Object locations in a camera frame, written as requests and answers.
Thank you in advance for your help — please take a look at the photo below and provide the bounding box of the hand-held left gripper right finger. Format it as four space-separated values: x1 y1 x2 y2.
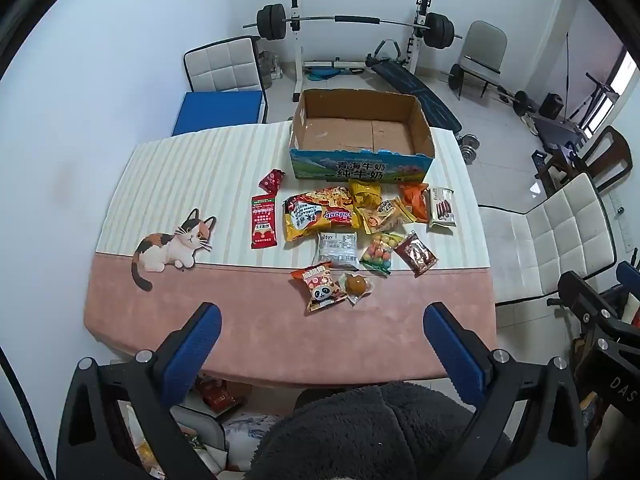
420 302 588 480

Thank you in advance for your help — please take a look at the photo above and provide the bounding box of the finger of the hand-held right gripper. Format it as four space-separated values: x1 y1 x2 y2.
615 259 640 301
547 270 626 331

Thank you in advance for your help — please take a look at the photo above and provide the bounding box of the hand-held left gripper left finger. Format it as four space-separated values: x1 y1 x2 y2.
57 302 223 480

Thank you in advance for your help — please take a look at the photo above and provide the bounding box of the brown red snack packet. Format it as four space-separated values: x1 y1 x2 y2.
393 231 439 277

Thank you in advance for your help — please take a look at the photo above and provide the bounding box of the clear packet with brown egg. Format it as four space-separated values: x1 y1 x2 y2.
339 272 375 306

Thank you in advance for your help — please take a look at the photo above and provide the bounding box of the colourful candy packet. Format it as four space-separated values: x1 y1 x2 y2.
360 232 405 277

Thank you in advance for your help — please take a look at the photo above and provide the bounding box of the panda print snack packet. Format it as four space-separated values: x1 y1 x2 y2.
291 262 348 313

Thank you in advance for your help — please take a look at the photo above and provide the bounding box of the yellow cracker packet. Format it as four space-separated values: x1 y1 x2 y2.
360 197 417 235

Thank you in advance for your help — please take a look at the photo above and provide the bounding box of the white grey snack packet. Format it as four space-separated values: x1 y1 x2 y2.
318 231 360 268

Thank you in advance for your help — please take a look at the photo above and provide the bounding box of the large yellow red noodle bag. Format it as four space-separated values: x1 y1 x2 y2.
283 186 362 242

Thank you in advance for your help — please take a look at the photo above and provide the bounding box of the cardboard box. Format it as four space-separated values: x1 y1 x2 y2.
289 88 435 182

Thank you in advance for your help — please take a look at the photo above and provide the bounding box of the red packet under table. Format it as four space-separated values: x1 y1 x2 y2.
197 375 246 411

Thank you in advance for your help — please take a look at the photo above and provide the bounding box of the white quilted chair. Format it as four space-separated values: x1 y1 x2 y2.
183 36 271 123
477 172 621 306

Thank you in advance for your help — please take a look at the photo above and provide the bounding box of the grey fluffy garment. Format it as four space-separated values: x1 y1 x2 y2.
245 381 511 480

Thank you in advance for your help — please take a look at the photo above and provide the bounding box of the dark wooden chair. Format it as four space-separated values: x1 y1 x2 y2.
535 126 633 193

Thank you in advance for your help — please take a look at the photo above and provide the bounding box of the tall red snack packet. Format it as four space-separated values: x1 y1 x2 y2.
250 193 279 250

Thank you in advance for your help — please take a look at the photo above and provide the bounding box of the white biscuit packet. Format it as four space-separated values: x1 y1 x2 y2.
427 187 457 229

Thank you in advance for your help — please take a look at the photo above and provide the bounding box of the black exercise machine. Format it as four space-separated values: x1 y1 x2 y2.
530 72 621 153

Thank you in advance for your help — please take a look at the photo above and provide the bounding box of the orange snack packet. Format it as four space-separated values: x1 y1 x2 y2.
398 182 431 223

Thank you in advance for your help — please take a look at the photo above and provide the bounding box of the striped pink cat tablecloth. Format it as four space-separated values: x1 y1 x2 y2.
82 125 498 391

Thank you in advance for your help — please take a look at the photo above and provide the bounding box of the yellow snack packet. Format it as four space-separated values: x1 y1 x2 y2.
349 179 383 208

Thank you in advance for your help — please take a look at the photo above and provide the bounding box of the black speaker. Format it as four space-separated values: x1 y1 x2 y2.
539 92 565 121

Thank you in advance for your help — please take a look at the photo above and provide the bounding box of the small red snack packet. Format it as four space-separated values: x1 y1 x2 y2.
258 168 286 195

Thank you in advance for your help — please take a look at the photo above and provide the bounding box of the window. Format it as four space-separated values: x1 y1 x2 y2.
582 50 640 136

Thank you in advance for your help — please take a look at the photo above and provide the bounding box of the small floor barbell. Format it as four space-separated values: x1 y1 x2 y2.
448 62 536 116

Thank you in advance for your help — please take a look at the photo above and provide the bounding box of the blue cushion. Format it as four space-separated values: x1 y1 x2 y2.
171 91 264 137

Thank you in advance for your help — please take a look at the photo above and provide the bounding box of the black sit-up bench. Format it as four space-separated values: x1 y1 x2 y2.
365 39 463 131

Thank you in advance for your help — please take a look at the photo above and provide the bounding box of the grey chair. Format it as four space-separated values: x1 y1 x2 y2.
457 21 508 100

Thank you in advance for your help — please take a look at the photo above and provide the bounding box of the white barbell rack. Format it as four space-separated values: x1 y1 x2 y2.
286 0 435 103

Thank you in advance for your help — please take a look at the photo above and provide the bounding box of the black barbell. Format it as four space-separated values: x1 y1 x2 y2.
243 4 463 51

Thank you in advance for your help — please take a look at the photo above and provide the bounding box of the black cable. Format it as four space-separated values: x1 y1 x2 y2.
0 350 56 480

